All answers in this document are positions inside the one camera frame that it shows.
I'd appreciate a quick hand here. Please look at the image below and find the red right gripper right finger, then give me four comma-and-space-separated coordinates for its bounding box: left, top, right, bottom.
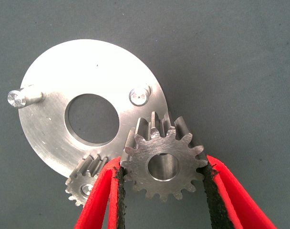
202, 155, 278, 229

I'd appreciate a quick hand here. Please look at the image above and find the steel planetary gear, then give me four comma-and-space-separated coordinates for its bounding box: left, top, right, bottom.
120, 110, 209, 203
64, 154, 109, 208

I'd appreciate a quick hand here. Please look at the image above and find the round metal carrier plate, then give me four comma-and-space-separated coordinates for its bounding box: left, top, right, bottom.
7, 39, 171, 179

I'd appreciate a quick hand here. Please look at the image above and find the dark grey table cloth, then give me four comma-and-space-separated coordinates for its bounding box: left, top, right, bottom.
0, 0, 290, 229

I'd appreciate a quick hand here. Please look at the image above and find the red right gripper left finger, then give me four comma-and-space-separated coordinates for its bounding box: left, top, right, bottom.
74, 156, 127, 229

